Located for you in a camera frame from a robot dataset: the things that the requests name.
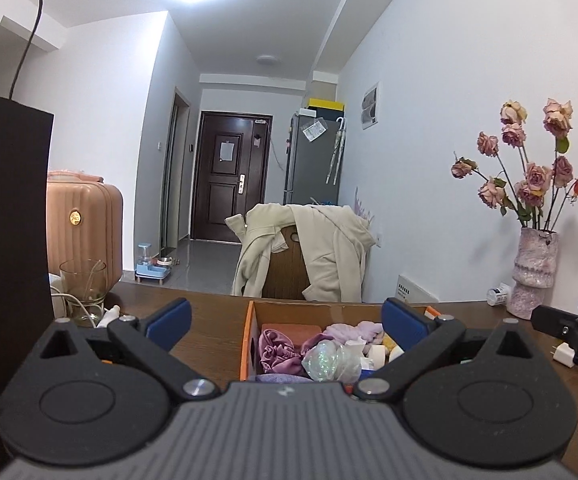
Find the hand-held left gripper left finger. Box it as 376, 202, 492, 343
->
34, 297, 220, 402

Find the wooden chair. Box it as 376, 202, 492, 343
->
261, 225, 310, 301

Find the grey fridge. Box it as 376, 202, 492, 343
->
283, 110, 347, 206

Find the iridescent cellophane ball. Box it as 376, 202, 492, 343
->
301, 339, 364, 383

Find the paper sheet on fridge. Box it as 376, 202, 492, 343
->
301, 120, 327, 142

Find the cream jacket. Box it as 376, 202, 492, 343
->
225, 202, 377, 303

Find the blue pet feeder stand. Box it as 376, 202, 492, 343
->
135, 243, 177, 286

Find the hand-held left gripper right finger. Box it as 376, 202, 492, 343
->
354, 297, 550, 402

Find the bunch of dried pink roses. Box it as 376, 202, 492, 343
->
450, 98, 578, 231

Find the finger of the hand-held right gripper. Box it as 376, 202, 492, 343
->
530, 304, 578, 347

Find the white folded umbrella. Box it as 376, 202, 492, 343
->
335, 116, 348, 185
325, 119, 340, 186

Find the grey interior door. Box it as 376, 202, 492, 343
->
161, 87, 190, 256

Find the dark brown entrance door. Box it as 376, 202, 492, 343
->
191, 111, 273, 243

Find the pink textured vase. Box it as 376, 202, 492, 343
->
506, 227, 558, 320

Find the lavender knitted cloth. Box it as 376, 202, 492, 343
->
255, 372, 314, 384

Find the orange sponge block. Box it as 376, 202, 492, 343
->
260, 323, 324, 348

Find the white power cable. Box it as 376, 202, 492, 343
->
51, 290, 104, 328

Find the small white bottle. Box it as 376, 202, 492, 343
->
486, 282, 512, 306

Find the black paper bag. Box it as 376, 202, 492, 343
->
0, 0, 54, 461

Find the purple lavender bunch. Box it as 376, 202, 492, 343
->
354, 187, 376, 223

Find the white charger plug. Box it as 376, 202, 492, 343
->
551, 342, 576, 367

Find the white spray bottle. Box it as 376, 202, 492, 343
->
96, 305, 122, 330

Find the clear drinking glass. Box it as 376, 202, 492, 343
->
59, 259, 107, 318

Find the white panel board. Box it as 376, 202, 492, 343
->
397, 274, 440, 304

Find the orange rimmed cardboard box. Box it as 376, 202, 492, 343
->
239, 300, 442, 383

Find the purple satin scrunchie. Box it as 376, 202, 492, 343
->
300, 332, 330, 356
259, 329, 304, 375

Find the pink hard-shell suitcase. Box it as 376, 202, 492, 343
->
46, 170, 124, 291

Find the yellow and black box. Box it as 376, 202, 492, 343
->
306, 98, 346, 116

